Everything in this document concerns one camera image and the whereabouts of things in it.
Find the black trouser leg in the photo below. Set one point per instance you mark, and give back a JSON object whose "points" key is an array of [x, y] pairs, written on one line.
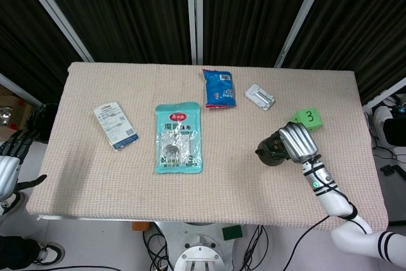
{"points": [[16, 253]]}

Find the green block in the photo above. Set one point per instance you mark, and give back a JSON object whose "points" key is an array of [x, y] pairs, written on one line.
{"points": [[231, 233]]}

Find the dark round object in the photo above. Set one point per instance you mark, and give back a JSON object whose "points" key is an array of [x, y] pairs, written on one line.
{"points": [[269, 158]]}

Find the clear blister pack blue card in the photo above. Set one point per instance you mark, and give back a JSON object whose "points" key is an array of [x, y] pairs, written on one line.
{"points": [[115, 125]]}

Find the brown cardboard box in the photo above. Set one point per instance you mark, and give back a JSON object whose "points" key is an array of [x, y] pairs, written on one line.
{"points": [[19, 106]]}

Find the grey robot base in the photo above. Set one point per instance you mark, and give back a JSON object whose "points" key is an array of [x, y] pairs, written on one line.
{"points": [[200, 252]]}

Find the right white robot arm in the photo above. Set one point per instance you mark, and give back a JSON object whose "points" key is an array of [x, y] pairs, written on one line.
{"points": [[336, 204]]}

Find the white black sneaker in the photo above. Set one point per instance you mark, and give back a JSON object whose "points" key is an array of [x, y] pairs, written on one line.
{"points": [[50, 253]]}

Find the blue snack bag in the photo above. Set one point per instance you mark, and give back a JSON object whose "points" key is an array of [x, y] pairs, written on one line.
{"points": [[219, 90]]}

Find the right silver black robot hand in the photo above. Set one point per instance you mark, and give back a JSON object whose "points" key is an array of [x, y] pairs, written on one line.
{"points": [[298, 141]]}

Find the beige waffle tablecloth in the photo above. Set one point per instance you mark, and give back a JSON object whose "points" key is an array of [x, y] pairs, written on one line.
{"points": [[222, 188]]}

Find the white black machine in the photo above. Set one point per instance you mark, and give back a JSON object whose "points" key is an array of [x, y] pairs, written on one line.
{"points": [[385, 122]]}

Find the white metal table frame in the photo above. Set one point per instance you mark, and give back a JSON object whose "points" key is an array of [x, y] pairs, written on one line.
{"points": [[50, 217]]}

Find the black pleated curtain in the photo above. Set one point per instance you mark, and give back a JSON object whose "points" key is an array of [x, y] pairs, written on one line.
{"points": [[127, 7]]}

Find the green foam number cube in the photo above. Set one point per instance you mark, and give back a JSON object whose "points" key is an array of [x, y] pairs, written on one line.
{"points": [[311, 117]]}

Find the teal mesh cloth package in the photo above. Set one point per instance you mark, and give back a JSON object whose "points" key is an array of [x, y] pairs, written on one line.
{"points": [[177, 118]]}

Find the black fabric bundle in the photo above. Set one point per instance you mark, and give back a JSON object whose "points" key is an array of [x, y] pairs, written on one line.
{"points": [[44, 122]]}

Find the small white plastic pack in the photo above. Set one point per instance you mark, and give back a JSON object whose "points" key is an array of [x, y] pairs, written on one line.
{"points": [[258, 96]]}

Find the small black floor box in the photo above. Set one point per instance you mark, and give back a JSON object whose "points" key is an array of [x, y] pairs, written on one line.
{"points": [[387, 170]]}

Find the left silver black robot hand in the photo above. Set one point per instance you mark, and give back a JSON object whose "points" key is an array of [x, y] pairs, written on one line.
{"points": [[8, 175]]}

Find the grey aluminium frame post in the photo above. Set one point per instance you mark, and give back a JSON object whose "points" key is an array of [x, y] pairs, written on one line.
{"points": [[194, 14], [383, 93], [54, 14], [22, 88], [301, 17]]}

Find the orange block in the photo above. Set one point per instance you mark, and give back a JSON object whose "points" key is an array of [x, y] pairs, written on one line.
{"points": [[140, 226]]}

